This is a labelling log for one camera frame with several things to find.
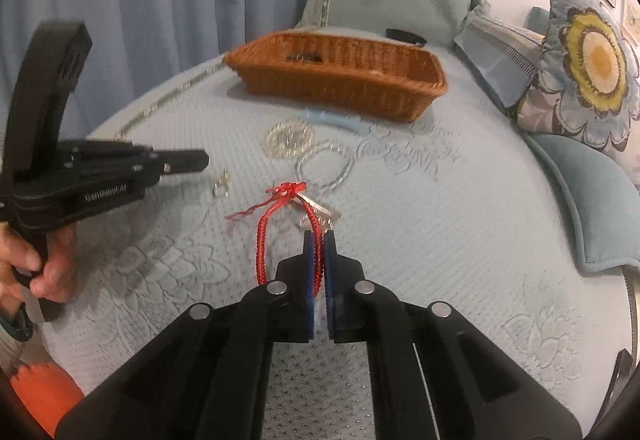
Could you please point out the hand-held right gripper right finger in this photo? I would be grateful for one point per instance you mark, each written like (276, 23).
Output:
(330, 270)

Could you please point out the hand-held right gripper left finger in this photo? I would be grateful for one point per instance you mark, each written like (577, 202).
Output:
(310, 270)

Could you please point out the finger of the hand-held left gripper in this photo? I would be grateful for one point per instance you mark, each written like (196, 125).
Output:
(182, 161)

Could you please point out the person's left hand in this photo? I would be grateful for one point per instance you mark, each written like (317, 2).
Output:
(47, 275)

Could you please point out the small clear earring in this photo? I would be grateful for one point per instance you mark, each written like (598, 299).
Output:
(221, 186)

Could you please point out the silver hair clip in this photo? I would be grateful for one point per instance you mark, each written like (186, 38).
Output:
(322, 210)

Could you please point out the light blue quilted sofa cover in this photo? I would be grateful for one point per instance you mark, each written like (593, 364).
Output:
(450, 220)

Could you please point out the brown wicker basket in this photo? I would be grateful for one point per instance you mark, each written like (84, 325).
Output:
(345, 70)

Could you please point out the black band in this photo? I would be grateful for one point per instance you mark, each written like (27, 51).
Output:
(406, 36)

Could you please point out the plain teal cushion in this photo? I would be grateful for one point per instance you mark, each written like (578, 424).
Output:
(590, 200)

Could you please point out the orange cloth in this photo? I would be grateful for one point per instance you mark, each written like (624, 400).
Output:
(42, 395)

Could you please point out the striped blue pillow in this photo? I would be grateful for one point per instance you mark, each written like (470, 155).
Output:
(500, 55)

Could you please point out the floral print cushion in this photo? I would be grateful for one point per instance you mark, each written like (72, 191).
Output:
(595, 55)

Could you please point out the dark metal frame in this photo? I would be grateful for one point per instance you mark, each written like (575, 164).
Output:
(620, 380)

